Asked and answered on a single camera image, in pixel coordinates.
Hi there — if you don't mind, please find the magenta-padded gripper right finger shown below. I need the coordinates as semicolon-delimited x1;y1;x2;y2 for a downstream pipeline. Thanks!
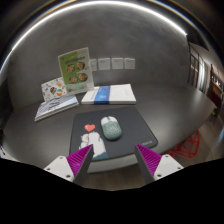
134;143;184;185

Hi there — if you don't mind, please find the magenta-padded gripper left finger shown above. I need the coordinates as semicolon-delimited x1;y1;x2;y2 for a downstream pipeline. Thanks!
43;143;95;186

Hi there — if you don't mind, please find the white and green computer mouse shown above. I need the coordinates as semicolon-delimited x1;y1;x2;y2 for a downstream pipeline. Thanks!
100;115;123;141

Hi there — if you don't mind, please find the black mouse pad, heart print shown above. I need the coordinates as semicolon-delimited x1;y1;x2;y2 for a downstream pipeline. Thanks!
68;105;159;162

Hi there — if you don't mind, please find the striped cover book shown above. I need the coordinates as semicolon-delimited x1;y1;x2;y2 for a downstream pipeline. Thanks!
34;94;80;123

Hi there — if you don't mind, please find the white book with blue band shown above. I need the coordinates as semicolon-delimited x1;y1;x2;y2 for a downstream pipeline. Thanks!
80;83;137;106

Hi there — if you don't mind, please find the white sticker card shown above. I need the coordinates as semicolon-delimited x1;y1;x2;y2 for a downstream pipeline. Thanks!
40;76;68;103

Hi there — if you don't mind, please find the green menu sign stand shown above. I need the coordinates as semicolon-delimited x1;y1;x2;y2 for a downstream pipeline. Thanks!
57;46;95;96

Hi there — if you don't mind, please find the red wire frame chair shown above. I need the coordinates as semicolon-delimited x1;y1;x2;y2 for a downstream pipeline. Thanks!
165;129;202;160

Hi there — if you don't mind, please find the white wall socket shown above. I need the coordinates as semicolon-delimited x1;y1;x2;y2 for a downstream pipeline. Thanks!
123;57;137;71
89;58;99;72
97;57;112;71
111;57;125;71

